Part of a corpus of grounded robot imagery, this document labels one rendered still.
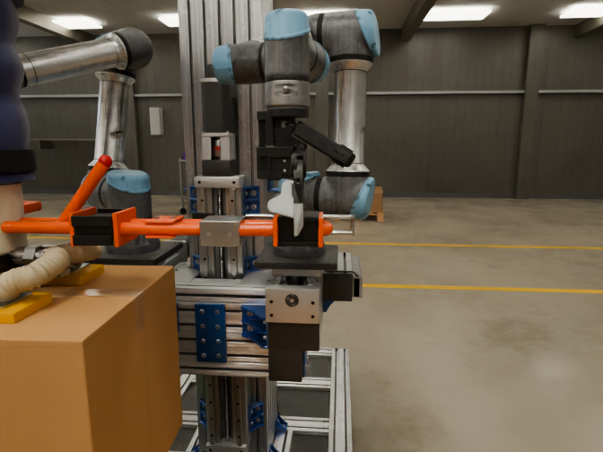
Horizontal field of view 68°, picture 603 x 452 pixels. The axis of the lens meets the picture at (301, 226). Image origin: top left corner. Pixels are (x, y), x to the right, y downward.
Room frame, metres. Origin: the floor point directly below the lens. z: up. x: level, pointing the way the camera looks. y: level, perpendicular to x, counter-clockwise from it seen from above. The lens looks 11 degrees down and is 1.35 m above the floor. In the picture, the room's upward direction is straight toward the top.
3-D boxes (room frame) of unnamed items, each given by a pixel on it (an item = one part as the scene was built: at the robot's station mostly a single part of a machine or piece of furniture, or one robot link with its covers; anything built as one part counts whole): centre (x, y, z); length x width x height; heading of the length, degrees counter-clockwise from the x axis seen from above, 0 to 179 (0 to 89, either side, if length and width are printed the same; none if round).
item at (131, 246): (1.29, 0.50, 1.09); 0.15 x 0.15 x 0.10
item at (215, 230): (0.78, 0.14, 1.20); 0.07 x 0.07 x 0.04; 87
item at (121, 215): (0.79, 0.35, 1.20); 0.10 x 0.08 x 0.06; 177
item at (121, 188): (1.30, 0.51, 1.20); 0.13 x 0.12 x 0.14; 50
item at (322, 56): (0.88, 0.01, 1.50); 0.11 x 0.11 x 0.08; 71
